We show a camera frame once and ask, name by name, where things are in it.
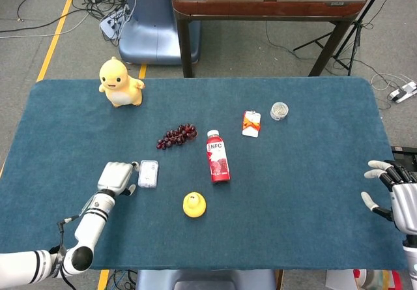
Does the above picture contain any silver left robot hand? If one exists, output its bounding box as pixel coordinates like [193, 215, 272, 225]
[96, 161, 139, 197]

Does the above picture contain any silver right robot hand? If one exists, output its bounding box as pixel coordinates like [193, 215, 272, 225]
[360, 160, 417, 242]

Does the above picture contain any small clear plastic clip box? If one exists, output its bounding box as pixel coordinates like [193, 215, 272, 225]
[137, 160, 160, 188]

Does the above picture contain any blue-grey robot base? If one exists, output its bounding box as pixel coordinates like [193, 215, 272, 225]
[118, 0, 201, 66]

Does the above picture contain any black equipment case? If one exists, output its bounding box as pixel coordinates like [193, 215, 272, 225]
[390, 145, 417, 166]

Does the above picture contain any dark red grape bunch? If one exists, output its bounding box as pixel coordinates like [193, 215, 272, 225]
[156, 123, 198, 151]

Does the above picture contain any yellow pear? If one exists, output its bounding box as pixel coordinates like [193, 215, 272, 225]
[182, 191, 207, 218]

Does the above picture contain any yellow plush dinosaur toy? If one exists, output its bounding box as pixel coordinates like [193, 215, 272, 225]
[98, 56, 146, 108]

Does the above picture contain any white paper sheet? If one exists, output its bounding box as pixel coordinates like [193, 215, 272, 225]
[325, 269, 359, 290]

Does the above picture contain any red NFC juice bottle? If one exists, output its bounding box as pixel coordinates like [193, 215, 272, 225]
[205, 129, 231, 184]

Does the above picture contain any white power strip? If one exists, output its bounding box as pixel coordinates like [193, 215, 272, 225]
[387, 80, 417, 104]

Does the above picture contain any blue felt table cloth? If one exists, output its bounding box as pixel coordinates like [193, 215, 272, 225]
[0, 76, 408, 271]

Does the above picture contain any grey robot torso base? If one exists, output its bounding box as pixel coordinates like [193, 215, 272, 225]
[135, 269, 278, 290]

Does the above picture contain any orange white snack packet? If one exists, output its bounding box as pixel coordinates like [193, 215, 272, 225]
[241, 110, 262, 138]

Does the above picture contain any grey power strip with plugs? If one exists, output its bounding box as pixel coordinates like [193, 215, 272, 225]
[99, 8, 128, 40]

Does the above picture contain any round clear plastic container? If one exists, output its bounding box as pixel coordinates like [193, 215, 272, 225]
[270, 102, 289, 121]

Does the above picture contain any black tripod stand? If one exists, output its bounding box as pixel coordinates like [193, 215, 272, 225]
[293, 0, 392, 77]

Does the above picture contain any brown mahjong table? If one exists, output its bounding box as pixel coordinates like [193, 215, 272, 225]
[171, 0, 368, 78]

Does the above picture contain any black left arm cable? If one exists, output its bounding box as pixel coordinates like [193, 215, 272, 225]
[48, 214, 81, 290]

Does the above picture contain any long white floor cable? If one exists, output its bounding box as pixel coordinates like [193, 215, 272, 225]
[0, 12, 89, 40]

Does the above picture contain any long black floor cable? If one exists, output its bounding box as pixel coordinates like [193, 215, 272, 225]
[0, 0, 89, 34]

